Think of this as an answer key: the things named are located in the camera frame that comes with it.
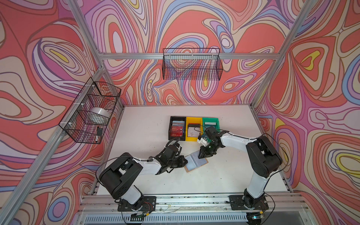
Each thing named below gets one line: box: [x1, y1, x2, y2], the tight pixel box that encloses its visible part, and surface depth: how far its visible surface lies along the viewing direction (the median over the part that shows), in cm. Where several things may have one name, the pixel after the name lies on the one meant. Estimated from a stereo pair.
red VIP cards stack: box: [169, 120, 185, 137], surface depth 104 cm
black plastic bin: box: [168, 116, 187, 142], surface depth 103 cm
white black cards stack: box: [187, 123, 201, 138], surface depth 102 cm
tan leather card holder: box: [184, 150, 210, 173], surface depth 90 cm
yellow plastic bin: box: [185, 116, 204, 142], surface depth 103 cm
